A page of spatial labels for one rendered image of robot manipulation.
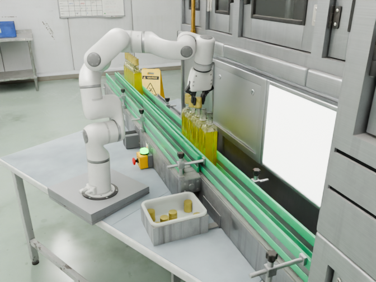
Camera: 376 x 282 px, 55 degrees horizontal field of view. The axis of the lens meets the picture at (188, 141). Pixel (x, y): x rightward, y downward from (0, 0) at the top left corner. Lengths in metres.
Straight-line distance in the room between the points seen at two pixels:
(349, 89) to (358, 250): 0.24
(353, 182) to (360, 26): 0.21
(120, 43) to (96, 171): 0.53
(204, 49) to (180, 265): 0.81
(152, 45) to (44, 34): 5.87
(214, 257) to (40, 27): 6.33
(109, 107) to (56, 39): 5.81
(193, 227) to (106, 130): 0.52
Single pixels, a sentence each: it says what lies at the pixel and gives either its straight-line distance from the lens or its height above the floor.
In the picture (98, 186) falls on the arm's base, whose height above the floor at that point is 0.85.
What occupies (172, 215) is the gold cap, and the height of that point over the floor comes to 0.81.
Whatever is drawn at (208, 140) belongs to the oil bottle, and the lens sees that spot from 1.51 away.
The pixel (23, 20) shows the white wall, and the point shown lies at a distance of 7.22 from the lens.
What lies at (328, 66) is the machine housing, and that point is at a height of 1.41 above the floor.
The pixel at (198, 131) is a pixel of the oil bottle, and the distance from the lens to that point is 1.56.
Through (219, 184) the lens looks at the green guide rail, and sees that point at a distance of 1.42.
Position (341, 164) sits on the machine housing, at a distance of 0.58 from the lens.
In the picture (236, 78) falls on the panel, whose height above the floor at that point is 1.28.
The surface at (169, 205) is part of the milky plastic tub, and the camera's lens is 1.49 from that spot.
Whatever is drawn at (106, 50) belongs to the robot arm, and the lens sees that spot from 1.40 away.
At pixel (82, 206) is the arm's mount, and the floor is 0.80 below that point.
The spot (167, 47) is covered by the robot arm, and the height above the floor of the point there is 1.41.
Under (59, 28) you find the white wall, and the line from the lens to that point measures 7.25.
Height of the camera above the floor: 1.62
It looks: 23 degrees down
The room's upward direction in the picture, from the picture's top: straight up
